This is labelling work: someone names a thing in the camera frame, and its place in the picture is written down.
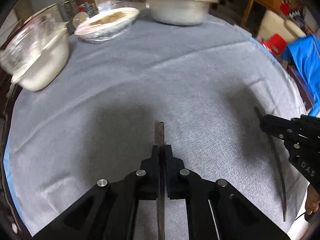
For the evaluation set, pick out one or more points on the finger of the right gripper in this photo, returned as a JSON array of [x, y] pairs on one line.
[[277, 127]]

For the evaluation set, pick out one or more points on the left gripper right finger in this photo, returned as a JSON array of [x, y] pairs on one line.
[[189, 187]]

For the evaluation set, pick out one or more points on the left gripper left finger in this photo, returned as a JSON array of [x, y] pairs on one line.
[[125, 195]]

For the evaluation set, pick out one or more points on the dark wooden chopstick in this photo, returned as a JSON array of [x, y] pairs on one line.
[[161, 183], [276, 166]]

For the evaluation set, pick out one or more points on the person's right hand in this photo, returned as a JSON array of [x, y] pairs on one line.
[[312, 200]]

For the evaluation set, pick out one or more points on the blue cloth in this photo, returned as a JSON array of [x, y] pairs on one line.
[[304, 53]]

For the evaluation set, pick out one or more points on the grey tablecloth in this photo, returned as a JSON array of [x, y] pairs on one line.
[[97, 119]]

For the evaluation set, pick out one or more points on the red plastic child chair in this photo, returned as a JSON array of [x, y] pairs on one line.
[[276, 44]]

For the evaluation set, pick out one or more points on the aluminium pot with lid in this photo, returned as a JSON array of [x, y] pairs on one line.
[[180, 12]]

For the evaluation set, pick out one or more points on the wrapped bowl of food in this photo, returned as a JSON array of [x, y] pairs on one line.
[[106, 25]]

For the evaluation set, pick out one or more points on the white bowl with plastic bag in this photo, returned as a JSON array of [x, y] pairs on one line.
[[37, 54]]

